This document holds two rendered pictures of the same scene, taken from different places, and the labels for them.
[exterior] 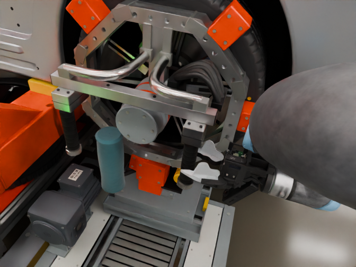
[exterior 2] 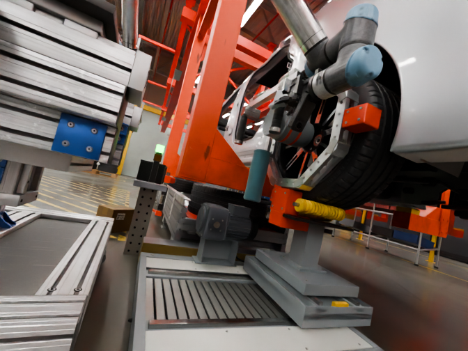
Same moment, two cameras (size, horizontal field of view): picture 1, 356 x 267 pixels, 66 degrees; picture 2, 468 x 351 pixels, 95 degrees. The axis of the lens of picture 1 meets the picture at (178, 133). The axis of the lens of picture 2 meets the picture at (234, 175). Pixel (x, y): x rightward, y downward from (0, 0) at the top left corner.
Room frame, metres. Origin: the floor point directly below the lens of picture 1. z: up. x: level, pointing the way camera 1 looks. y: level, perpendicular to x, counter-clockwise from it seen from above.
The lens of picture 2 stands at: (-0.02, -0.62, 0.51)
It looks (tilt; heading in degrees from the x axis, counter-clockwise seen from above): 4 degrees up; 56
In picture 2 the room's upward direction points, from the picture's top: 13 degrees clockwise
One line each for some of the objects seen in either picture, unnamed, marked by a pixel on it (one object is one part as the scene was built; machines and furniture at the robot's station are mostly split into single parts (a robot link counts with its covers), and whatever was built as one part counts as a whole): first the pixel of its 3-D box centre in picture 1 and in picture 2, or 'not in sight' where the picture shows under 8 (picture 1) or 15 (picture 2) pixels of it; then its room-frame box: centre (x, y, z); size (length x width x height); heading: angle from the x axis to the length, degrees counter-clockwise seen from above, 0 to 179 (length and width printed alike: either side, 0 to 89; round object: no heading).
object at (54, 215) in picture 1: (79, 202); (231, 235); (0.74, 0.40, 0.26); 0.42 x 0.18 x 0.35; 168
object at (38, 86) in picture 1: (54, 82); not in sight; (1.00, 0.55, 0.71); 0.14 x 0.14 x 0.05; 78
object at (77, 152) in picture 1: (70, 130); (241, 129); (0.57, 0.30, 0.83); 0.04 x 0.04 x 0.16
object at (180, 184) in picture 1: (188, 163); (278, 112); (0.50, -0.04, 0.83); 0.04 x 0.04 x 0.16
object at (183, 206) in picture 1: (163, 170); (305, 246); (0.93, 0.05, 0.32); 0.40 x 0.30 x 0.28; 78
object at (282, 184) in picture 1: (278, 181); (325, 83); (0.45, -0.25, 0.85); 0.08 x 0.05 x 0.08; 168
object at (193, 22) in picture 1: (157, 96); (299, 133); (0.76, 0.08, 0.85); 0.54 x 0.07 x 0.54; 78
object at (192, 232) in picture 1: (161, 194); (297, 284); (0.93, 0.05, 0.13); 0.50 x 0.36 x 0.10; 78
